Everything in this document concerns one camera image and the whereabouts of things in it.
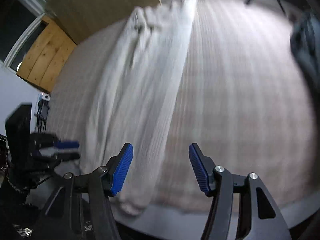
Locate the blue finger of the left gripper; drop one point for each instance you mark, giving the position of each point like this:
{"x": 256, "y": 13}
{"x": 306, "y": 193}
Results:
{"x": 66, "y": 144}
{"x": 66, "y": 156}

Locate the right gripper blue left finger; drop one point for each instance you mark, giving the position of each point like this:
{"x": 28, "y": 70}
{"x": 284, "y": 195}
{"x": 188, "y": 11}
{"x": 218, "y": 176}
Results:
{"x": 117, "y": 169}

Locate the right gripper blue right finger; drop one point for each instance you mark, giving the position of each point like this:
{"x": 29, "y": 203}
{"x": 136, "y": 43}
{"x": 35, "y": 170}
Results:
{"x": 203, "y": 168}

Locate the cream knit sweater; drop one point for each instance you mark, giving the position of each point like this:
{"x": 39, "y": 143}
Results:
{"x": 135, "y": 97}

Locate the white power strip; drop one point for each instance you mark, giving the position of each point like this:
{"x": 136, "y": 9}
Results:
{"x": 43, "y": 96}

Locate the plaid beige floor mat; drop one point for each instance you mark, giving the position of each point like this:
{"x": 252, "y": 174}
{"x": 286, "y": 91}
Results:
{"x": 241, "y": 98}

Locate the pine plank panel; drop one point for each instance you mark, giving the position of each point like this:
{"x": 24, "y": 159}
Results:
{"x": 48, "y": 54}

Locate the light plywood board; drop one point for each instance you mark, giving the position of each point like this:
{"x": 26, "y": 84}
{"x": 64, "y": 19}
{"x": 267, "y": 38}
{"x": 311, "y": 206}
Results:
{"x": 82, "y": 18}

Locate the dark teal jacket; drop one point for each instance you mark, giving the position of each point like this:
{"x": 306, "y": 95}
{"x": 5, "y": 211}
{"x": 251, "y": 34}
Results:
{"x": 304, "y": 44}

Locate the black charger with cable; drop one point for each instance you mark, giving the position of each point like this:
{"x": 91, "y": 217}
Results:
{"x": 42, "y": 115}

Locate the white window frame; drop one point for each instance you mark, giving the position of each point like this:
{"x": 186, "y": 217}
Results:
{"x": 20, "y": 26}

